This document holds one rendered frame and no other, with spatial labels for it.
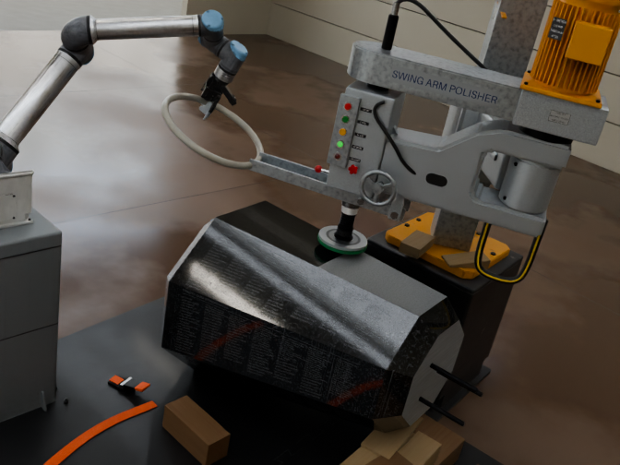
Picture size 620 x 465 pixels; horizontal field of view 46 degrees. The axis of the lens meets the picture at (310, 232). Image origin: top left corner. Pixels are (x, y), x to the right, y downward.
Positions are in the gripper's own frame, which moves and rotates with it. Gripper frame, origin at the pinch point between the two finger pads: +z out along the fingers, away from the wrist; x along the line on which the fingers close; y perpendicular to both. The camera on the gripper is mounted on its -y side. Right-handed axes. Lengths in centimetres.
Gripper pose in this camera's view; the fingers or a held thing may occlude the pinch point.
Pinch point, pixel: (206, 114)
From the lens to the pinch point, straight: 341.1
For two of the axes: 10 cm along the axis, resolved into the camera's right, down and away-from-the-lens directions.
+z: -5.3, 7.1, 4.7
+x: 1.3, 6.2, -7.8
